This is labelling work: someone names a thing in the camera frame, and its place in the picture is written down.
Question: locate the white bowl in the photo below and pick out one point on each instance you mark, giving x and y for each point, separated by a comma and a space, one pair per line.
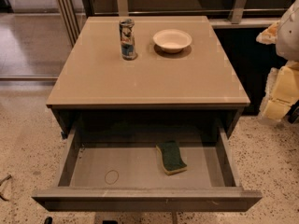
172, 40

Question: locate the beige cabinet with counter top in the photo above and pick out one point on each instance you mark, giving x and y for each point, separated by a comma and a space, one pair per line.
95, 76

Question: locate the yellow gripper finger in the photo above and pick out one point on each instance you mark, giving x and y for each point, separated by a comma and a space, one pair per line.
269, 35
281, 92

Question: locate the open grey top drawer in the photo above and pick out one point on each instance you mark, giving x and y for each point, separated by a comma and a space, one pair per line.
122, 172

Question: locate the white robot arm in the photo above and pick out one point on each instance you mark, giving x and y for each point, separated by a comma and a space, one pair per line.
287, 45

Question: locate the green and yellow sponge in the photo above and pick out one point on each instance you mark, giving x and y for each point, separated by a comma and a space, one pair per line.
172, 162

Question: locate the printed drink can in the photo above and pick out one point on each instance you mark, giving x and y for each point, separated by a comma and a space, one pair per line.
127, 38

